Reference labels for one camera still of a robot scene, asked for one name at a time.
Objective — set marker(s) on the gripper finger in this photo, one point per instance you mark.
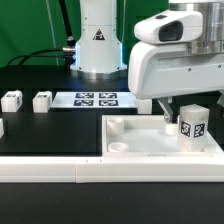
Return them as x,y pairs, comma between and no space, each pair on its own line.
168,112
220,102

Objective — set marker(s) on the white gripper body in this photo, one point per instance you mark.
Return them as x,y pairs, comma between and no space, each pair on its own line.
160,64

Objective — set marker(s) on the white square table top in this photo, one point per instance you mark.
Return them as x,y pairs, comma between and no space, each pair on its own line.
145,136

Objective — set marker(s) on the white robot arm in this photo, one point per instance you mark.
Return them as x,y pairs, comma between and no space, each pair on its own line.
98,51

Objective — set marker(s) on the marker plate with tags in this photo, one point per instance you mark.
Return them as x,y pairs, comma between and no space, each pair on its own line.
94,100

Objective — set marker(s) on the white block at left edge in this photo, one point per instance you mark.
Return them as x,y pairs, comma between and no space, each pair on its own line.
1,128

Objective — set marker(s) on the white L-shaped obstacle fence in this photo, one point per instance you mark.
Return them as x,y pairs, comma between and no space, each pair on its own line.
112,169

